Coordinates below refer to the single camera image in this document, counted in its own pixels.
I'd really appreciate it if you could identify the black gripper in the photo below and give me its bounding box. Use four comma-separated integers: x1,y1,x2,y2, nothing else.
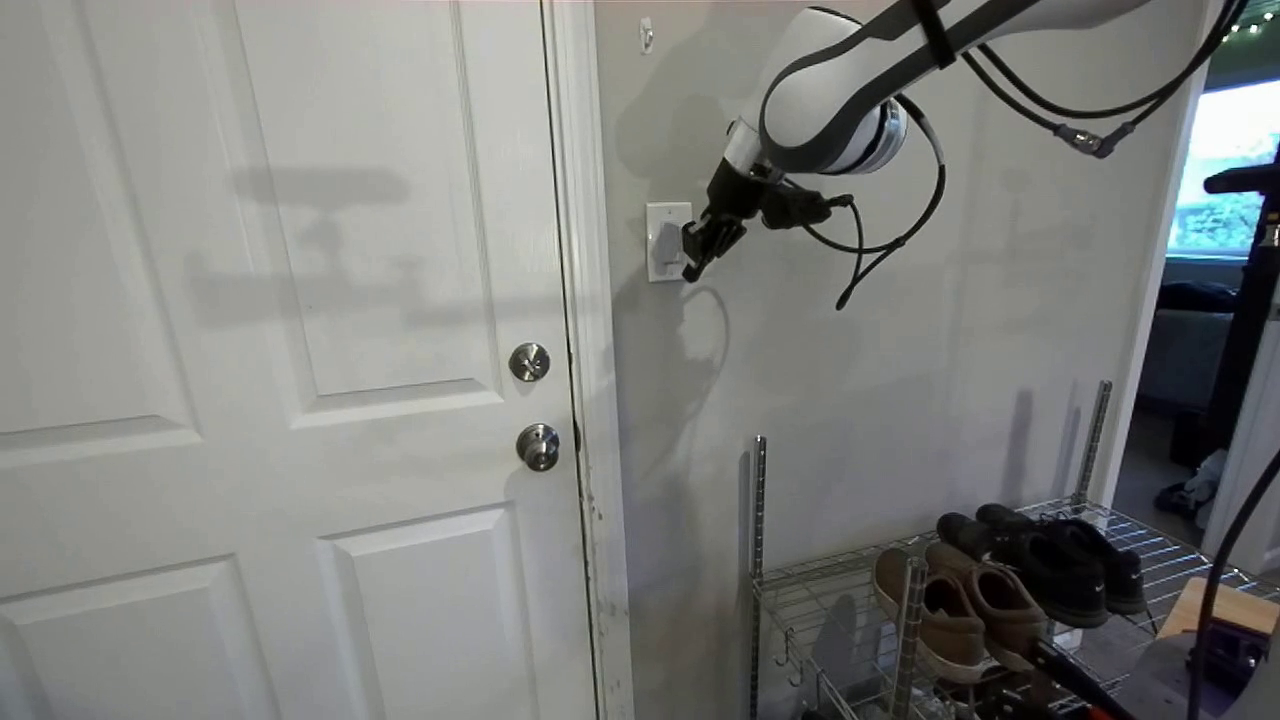
675,156,774,289

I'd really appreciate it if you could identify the white wall light switch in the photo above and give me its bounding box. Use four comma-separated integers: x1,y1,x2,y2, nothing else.
644,197,701,289

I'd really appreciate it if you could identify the silver deadbolt lock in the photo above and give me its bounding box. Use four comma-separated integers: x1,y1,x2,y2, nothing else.
504,339,555,388

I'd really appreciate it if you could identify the silver round door knob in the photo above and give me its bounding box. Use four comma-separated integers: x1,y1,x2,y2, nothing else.
511,421,565,474

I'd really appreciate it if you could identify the tan suede shoe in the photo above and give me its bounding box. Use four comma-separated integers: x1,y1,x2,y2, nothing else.
873,545,990,693
924,536,1054,658

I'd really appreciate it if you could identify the white panelled door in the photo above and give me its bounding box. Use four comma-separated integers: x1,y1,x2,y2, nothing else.
0,0,601,720

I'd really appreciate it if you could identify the black shoe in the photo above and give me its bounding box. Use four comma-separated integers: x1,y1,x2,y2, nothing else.
972,499,1150,619
930,508,1113,631

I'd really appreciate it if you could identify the dark grey sofa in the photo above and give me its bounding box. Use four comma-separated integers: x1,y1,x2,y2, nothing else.
1138,277,1246,421

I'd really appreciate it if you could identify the bright window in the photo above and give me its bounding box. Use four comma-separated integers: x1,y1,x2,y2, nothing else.
1165,74,1280,264

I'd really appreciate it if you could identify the brown cardboard box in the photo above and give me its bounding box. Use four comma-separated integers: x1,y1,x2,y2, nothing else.
1156,576,1280,649

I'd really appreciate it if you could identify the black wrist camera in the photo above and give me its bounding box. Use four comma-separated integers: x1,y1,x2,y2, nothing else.
754,177,839,232

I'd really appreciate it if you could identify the white door frame trim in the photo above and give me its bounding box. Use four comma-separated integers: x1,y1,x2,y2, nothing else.
534,0,640,720

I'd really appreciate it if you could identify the black cable with grey connector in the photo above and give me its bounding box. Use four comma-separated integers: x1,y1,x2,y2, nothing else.
955,0,1255,162

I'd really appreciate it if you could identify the metal wire shoe rack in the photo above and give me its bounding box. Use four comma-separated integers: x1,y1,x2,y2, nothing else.
739,376,1280,720

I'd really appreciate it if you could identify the black camera stand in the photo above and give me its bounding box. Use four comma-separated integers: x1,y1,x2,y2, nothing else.
1194,145,1280,473

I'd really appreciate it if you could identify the black curved floor cable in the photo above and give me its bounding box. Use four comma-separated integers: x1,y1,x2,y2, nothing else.
1178,442,1280,720

